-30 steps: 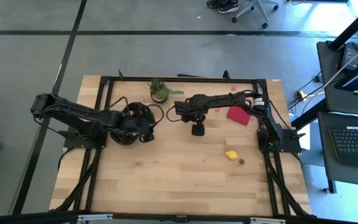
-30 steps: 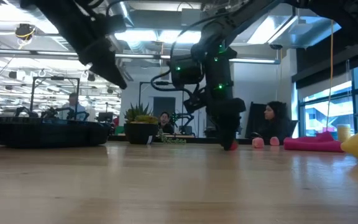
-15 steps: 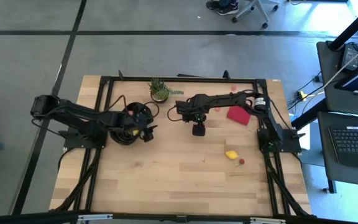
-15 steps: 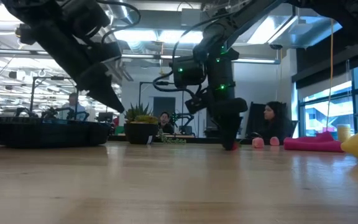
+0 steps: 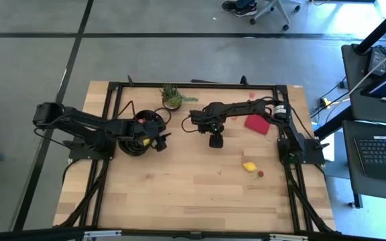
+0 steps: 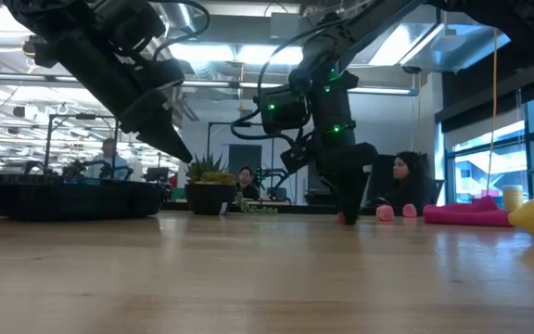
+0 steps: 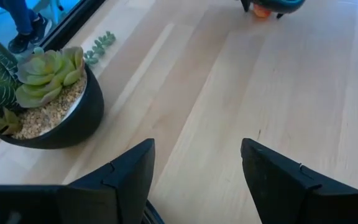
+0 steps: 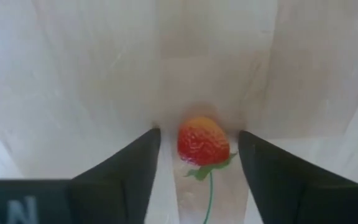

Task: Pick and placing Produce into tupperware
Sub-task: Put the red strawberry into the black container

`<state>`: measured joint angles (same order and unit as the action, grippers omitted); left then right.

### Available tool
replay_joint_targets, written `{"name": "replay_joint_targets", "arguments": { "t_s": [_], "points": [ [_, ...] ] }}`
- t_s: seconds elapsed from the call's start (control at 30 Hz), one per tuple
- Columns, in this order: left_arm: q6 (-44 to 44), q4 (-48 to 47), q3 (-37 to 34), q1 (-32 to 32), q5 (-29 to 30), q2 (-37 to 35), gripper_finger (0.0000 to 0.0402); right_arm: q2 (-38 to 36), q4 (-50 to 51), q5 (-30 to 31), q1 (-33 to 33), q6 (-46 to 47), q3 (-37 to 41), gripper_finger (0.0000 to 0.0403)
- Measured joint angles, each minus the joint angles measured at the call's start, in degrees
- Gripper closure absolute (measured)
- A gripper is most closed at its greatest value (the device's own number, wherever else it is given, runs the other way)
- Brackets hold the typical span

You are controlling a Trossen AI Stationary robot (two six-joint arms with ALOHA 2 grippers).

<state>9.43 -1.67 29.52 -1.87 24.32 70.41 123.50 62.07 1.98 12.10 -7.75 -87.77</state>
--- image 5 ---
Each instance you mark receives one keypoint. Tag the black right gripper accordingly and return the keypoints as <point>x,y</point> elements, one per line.
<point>216,140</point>

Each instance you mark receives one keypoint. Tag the yellow plastic lemon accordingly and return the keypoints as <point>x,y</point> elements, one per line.
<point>250,166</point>
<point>146,142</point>

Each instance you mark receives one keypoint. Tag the yellow plug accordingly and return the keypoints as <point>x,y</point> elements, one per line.
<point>325,101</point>

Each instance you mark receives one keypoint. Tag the pink-red folded cloth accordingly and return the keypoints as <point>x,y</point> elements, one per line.
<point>257,124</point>

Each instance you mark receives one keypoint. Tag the black front crossbar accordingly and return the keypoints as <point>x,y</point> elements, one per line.
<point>193,236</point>

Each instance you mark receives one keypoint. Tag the black power brick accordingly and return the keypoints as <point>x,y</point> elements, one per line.
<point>377,60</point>

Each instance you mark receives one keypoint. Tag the office chair base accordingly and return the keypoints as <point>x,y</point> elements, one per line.
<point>280,13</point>

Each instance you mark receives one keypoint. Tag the person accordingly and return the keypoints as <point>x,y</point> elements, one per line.
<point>243,8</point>

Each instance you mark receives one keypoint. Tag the black metal pole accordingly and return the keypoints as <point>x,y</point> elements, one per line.
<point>380,26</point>

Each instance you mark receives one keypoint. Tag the black plastic tupperware container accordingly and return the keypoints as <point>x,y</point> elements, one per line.
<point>131,150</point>

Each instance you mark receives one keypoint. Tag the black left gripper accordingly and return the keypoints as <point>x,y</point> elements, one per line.
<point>151,129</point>

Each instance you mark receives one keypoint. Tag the small red cherry with stem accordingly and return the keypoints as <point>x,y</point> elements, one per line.
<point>261,173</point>

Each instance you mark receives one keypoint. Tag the green succulent plant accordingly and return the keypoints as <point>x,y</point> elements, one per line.
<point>171,93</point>

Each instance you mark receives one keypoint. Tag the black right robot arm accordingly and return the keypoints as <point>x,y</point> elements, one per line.
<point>243,107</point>

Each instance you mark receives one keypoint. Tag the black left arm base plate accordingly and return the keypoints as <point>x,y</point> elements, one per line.
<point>79,154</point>

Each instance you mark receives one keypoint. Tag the black keyboard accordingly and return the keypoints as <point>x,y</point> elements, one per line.
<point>380,157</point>

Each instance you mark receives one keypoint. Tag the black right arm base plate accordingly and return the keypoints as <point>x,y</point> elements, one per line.
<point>313,154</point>

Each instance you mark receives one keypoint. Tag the black aluminium table frame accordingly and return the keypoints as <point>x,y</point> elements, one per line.
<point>196,84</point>

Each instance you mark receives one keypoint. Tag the green trailing plant sprig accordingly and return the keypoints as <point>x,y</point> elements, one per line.
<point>189,99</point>

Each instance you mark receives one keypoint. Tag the black plant pot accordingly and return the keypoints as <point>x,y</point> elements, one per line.
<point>171,107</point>

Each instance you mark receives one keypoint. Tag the black side desk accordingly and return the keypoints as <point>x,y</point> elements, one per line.
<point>350,160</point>
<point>354,83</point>

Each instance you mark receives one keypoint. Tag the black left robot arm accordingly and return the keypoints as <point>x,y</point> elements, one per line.
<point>89,122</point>

